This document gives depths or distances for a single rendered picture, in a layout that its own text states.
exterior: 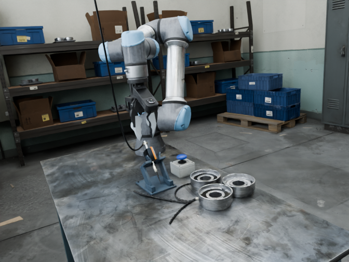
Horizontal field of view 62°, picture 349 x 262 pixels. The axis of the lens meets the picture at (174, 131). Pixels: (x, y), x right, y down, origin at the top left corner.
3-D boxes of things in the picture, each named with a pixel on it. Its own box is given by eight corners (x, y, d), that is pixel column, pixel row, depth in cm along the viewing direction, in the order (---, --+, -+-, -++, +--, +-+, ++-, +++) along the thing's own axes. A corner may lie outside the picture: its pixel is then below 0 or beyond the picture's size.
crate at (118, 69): (126, 73, 472) (124, 59, 467) (135, 73, 440) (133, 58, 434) (94, 76, 449) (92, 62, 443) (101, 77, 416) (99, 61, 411)
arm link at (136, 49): (148, 30, 99) (137, 29, 91) (151, 63, 102) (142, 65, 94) (127, 33, 102) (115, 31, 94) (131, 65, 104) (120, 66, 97)
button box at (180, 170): (195, 173, 113) (195, 161, 112) (179, 178, 110) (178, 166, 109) (184, 167, 120) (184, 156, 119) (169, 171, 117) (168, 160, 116)
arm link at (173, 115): (162, 132, 143) (166, 25, 148) (192, 132, 139) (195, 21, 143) (152, 130, 132) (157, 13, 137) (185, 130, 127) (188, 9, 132)
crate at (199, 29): (200, 35, 528) (200, 22, 522) (214, 33, 497) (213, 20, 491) (176, 37, 502) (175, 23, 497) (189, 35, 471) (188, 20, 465)
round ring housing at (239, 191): (251, 183, 101) (250, 171, 100) (259, 197, 91) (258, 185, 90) (220, 185, 102) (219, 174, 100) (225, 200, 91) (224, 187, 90)
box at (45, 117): (59, 123, 399) (54, 96, 390) (20, 131, 374) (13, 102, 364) (53, 119, 432) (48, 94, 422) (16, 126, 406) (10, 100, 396)
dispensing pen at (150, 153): (159, 183, 100) (142, 139, 104) (155, 186, 103) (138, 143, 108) (164, 181, 101) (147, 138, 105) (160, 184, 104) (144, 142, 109)
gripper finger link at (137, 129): (135, 138, 107) (136, 113, 106) (142, 141, 102) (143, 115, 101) (126, 138, 105) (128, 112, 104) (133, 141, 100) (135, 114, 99)
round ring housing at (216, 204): (231, 194, 95) (230, 182, 94) (235, 211, 85) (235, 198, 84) (198, 195, 96) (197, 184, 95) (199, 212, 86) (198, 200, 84)
